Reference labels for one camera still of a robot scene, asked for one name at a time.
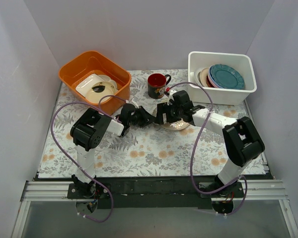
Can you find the white deep scalloped plate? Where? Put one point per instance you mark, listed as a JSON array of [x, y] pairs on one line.
[[197, 77]]

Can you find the cream and blue floral plate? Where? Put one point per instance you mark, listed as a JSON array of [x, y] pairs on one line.
[[203, 76]]

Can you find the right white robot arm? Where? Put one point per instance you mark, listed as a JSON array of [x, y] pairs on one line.
[[242, 140]]

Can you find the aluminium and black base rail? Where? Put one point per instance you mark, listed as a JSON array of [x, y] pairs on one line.
[[156, 207]]

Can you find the cream and green floral plate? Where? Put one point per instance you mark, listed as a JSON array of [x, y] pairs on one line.
[[174, 126]]

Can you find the pink plate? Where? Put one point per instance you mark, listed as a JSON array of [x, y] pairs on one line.
[[215, 85]]

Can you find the dark teal scalloped plate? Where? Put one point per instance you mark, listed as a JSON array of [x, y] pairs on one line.
[[227, 77]]

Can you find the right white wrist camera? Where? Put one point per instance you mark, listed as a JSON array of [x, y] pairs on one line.
[[171, 92]]

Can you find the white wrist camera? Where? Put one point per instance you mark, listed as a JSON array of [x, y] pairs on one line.
[[171, 92], [135, 102]]

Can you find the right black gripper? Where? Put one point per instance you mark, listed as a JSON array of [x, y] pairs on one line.
[[161, 113]]

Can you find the cream plate with black motif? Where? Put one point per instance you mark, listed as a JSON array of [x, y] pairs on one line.
[[99, 90]]

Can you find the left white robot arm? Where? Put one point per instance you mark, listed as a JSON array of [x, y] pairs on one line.
[[88, 132]]

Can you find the white plastic bin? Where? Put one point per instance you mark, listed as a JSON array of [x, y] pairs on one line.
[[198, 61]]

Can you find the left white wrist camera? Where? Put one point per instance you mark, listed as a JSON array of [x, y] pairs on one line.
[[135, 102]]

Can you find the white square dish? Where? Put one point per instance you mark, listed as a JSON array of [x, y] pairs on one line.
[[87, 84]]

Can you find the light blue plate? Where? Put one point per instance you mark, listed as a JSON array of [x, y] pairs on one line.
[[210, 70]]

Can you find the black and red mug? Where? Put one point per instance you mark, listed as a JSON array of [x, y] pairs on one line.
[[157, 85]]

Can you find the red-brown plastic plate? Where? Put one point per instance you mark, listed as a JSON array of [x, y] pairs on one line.
[[208, 82]]

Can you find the cream floral plate in bin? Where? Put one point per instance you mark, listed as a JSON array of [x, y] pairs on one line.
[[109, 80]]

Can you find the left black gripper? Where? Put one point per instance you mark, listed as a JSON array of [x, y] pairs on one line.
[[142, 116]]

